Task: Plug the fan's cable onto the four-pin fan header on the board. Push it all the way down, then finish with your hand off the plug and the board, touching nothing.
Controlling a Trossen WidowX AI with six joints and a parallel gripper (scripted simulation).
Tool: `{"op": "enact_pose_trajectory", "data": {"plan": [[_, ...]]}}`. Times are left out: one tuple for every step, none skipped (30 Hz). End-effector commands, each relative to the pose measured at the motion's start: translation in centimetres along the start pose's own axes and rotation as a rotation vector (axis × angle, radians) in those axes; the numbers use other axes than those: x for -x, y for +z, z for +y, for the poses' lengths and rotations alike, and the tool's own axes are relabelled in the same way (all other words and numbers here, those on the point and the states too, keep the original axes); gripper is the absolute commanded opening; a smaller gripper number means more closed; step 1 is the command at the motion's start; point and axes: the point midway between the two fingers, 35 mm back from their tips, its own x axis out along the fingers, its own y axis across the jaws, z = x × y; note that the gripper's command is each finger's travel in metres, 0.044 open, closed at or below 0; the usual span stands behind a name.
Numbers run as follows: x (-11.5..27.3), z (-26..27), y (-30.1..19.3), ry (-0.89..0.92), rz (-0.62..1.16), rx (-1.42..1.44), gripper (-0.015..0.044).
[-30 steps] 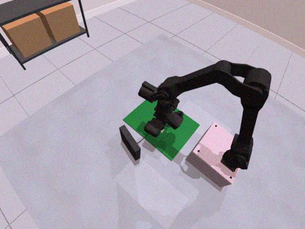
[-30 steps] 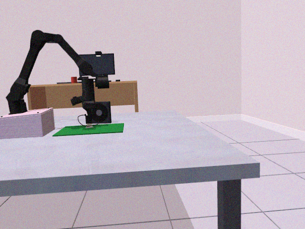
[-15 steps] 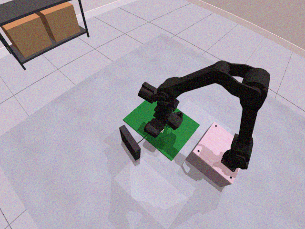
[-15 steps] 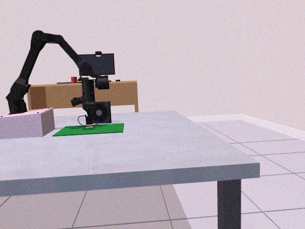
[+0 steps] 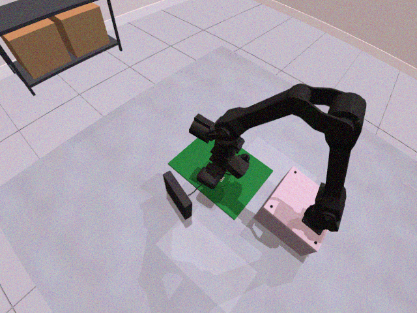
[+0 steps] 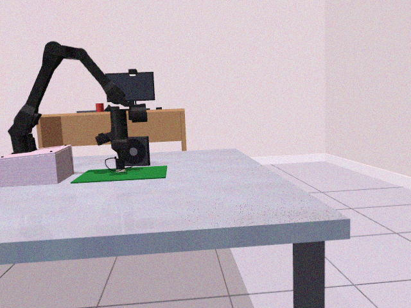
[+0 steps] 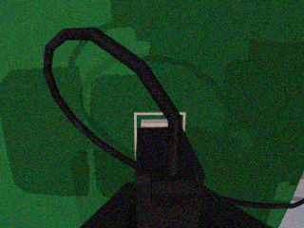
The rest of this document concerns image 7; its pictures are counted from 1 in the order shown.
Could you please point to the green circuit board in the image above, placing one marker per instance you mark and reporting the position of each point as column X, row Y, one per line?
column 233, row 68

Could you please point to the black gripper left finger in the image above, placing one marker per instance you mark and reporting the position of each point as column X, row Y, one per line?
column 119, row 212

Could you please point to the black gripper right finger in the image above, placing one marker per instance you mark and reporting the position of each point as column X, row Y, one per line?
column 217, row 212

